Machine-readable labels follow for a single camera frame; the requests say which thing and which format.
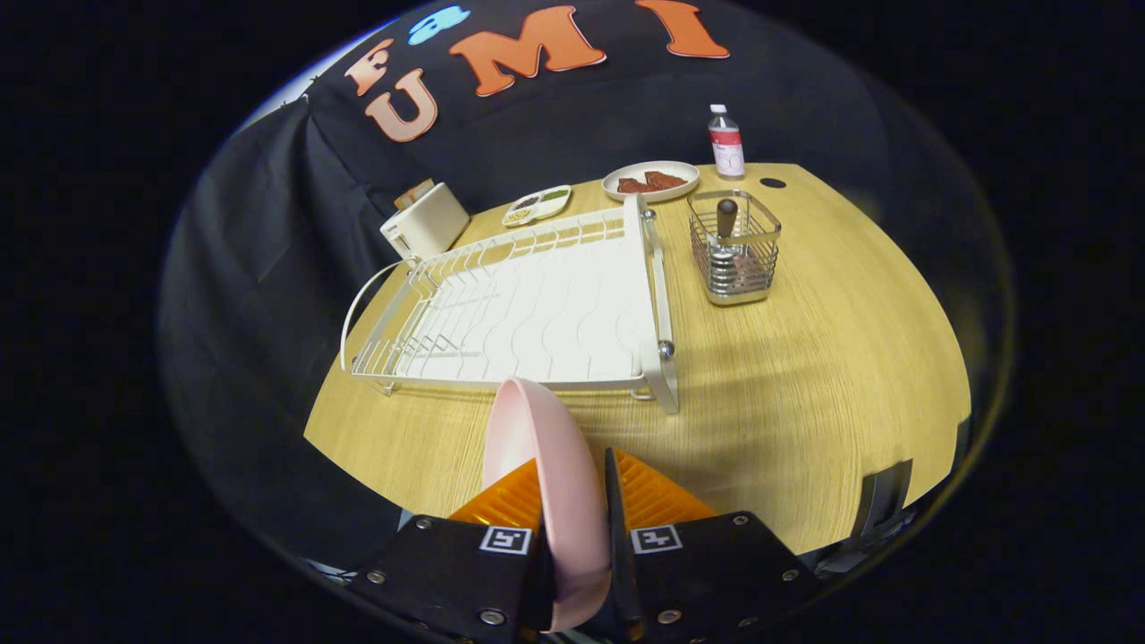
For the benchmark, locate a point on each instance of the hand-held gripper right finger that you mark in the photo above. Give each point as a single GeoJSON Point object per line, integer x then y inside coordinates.
{"type": "Point", "coordinates": [707, 572]}

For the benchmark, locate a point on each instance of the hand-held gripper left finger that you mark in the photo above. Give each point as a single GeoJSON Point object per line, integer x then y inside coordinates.
{"type": "Point", "coordinates": [447, 572]}

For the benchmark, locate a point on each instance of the pink plate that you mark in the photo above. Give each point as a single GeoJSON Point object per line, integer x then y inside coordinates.
{"type": "Point", "coordinates": [546, 465]}

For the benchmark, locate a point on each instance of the white divided condiment dish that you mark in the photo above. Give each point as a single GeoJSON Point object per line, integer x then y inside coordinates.
{"type": "Point", "coordinates": [537, 206]}

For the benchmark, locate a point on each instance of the white plate with meat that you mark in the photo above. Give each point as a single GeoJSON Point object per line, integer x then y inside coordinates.
{"type": "Point", "coordinates": [684, 174]}

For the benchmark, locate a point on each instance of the white toaster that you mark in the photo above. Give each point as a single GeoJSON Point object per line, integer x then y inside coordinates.
{"type": "Point", "coordinates": [434, 224]}

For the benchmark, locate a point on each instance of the toast slices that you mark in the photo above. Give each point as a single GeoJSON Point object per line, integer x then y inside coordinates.
{"type": "Point", "coordinates": [413, 194]}

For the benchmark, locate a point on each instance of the flat brown meat slice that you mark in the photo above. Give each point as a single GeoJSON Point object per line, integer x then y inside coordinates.
{"type": "Point", "coordinates": [666, 181]}
{"type": "Point", "coordinates": [631, 186]}

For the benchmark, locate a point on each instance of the clear bottle with red label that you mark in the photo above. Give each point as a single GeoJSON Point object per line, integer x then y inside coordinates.
{"type": "Point", "coordinates": [726, 148]}

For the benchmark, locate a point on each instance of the black backdrop cloth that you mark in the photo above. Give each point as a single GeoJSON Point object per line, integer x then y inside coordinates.
{"type": "Point", "coordinates": [581, 116]}

